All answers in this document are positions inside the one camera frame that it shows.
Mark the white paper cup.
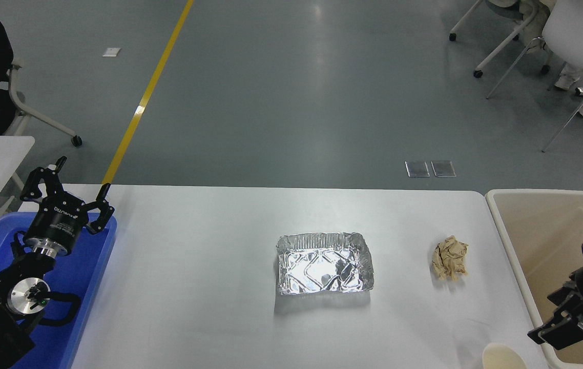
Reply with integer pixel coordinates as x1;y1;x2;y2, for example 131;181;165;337
482;342;529;369

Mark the large pale plastic bin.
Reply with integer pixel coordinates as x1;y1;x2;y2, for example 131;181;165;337
485;189;583;369

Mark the white chair with metal legs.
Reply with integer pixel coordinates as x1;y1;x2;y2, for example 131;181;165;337
486;0;583;153

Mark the silver floor plate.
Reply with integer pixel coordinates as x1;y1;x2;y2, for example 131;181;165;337
431;160;456;178
405;160;431;178

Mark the silver foil tray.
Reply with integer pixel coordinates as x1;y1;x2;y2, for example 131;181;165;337
275;232;375;296

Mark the blue plastic tray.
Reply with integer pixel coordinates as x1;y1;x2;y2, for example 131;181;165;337
0;213;117;369

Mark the crumpled tan paper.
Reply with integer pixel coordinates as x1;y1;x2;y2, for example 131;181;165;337
431;235;469;281

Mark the white rolling chair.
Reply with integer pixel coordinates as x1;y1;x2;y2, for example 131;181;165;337
449;0;551;78
0;57;83;148

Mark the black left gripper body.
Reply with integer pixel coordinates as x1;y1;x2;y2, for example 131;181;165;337
24;198;90;253

